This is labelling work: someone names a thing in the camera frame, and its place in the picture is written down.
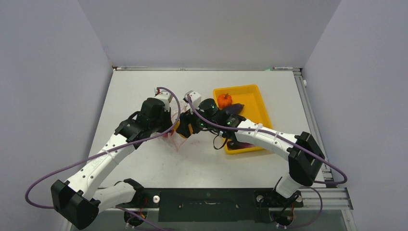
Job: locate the purple toy eggplant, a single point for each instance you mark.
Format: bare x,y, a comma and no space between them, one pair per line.
233,109

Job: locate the orange toy pumpkin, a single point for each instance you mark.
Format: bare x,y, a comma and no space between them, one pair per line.
224,100

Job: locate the clear zip top bag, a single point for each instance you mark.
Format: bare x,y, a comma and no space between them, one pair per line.
172,139

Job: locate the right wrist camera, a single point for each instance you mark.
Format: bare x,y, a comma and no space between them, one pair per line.
194,97

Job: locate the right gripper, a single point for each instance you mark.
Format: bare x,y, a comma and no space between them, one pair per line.
186,118

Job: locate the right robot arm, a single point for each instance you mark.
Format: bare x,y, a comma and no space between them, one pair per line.
302,153

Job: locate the aluminium frame rail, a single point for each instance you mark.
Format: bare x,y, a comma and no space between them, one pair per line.
156,164

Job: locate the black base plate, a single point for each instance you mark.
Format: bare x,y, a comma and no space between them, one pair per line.
214,204

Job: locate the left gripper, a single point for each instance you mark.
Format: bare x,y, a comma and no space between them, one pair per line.
169,125

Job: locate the yellow toy bell pepper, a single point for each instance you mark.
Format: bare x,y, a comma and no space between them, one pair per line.
183,128

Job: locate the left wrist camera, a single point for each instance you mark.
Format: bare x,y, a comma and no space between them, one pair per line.
165,97

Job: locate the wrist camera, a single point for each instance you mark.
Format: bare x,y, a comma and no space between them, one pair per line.
165,97
194,97

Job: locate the yellow plastic tray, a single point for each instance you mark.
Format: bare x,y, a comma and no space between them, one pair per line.
250,96

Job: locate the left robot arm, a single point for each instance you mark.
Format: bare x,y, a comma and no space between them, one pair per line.
79,199

